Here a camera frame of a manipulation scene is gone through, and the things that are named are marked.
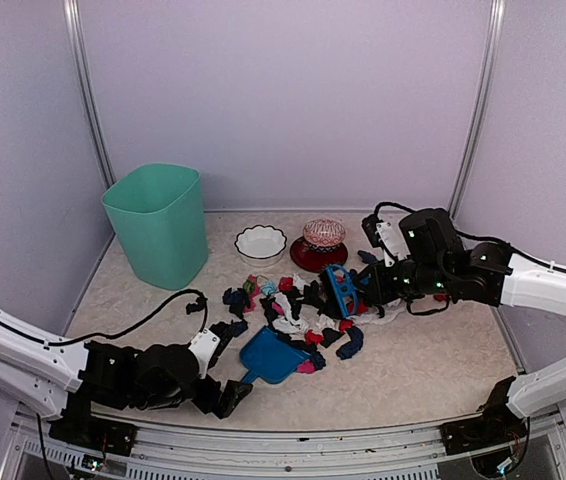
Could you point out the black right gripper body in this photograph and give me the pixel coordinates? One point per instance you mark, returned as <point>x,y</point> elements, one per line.
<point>389,291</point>

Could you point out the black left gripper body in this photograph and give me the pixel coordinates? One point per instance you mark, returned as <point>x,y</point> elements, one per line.
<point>207,401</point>

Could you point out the blue hand brush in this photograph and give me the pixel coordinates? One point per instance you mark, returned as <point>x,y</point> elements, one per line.
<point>341,298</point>

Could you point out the blue plastic dustpan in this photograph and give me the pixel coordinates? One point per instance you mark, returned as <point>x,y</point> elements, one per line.
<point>267,358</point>

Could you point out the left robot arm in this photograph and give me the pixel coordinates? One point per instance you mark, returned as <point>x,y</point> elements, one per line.
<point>53,374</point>

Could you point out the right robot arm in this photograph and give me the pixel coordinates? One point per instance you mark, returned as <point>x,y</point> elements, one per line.
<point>425,256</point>

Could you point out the red patterned bowl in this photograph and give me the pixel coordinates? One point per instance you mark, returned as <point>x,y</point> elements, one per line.
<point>305,256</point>

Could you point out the pink patterned inverted bowl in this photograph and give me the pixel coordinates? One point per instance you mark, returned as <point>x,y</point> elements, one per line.
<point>324,232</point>

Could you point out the red paper scrap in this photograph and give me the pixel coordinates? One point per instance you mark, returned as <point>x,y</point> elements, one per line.
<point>312,338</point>

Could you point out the pink and navy scrap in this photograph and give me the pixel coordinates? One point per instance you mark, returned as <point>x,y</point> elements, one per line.
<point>314,363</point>

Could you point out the black scrap near bin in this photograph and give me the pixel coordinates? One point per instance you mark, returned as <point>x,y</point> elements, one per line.
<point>200,304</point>

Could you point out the light blue paper scrap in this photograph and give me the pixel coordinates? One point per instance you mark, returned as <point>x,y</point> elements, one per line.
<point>269,288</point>

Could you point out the white scalloped bowl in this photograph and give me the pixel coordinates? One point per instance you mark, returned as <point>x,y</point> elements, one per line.
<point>261,246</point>

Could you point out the teal plastic waste bin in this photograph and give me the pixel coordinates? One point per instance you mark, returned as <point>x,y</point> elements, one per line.
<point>157,214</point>

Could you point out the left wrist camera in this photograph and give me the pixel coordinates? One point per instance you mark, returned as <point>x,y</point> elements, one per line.
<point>208,345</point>

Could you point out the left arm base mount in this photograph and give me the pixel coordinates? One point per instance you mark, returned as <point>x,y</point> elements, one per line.
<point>79,427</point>

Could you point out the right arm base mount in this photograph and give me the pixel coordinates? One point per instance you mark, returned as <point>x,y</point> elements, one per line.
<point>495,425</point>

